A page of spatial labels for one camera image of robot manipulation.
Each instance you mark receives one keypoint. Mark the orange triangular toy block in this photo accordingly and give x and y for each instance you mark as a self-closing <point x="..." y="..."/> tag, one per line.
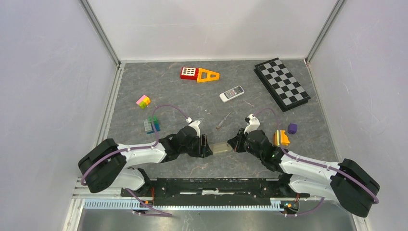
<point x="207" y="75"/>

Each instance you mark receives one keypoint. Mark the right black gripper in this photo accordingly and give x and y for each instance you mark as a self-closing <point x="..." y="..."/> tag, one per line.
<point x="234" y="142"/>

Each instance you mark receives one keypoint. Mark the white slotted cable duct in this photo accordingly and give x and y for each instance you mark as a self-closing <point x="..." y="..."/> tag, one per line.
<point x="133" y="204"/>

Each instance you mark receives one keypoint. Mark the black grey chessboard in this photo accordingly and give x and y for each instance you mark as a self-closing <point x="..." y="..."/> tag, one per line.
<point x="281" y="84"/>

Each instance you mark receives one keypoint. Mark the purple cube block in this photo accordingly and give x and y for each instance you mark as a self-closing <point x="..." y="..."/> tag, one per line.
<point x="292" y="128"/>

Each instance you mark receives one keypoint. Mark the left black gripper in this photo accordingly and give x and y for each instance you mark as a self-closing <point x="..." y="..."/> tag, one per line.
<point x="203" y="151"/>

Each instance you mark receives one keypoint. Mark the white remote control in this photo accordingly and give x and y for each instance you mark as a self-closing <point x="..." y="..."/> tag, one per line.
<point x="231" y="94"/>

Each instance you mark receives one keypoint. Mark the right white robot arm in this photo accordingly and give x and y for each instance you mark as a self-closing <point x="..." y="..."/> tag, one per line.
<point x="346" y="182"/>

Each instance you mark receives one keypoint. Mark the clear handle screwdriver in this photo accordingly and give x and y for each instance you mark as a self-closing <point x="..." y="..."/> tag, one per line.
<point x="222" y="121"/>

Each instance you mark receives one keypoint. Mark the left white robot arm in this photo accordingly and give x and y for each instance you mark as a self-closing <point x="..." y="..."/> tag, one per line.
<point x="112" y="164"/>

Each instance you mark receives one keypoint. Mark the red white window block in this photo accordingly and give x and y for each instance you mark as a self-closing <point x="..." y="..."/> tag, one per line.
<point x="189" y="73"/>

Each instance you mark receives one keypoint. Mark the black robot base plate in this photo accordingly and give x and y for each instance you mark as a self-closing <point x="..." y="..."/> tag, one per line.
<point x="216" y="191"/>

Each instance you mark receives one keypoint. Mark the pink yellow green blocks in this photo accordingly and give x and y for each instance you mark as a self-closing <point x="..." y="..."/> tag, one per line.
<point x="143" y="101"/>

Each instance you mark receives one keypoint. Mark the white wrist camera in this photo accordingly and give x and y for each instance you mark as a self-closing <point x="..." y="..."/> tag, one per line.
<point x="195" y="125"/>
<point x="252" y="123"/>

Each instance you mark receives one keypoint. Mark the green blue grey blocks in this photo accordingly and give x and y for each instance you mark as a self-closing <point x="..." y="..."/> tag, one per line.
<point x="150" y="124"/>

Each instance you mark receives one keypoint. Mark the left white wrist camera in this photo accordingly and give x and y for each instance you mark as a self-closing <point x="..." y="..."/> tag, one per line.
<point x="195" y="125"/>

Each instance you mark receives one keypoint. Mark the orange yellow block stack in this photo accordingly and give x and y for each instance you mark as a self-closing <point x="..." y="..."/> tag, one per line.
<point x="280" y="138"/>

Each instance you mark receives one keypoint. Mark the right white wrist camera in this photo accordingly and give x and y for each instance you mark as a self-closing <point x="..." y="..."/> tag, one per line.
<point x="252" y="123"/>

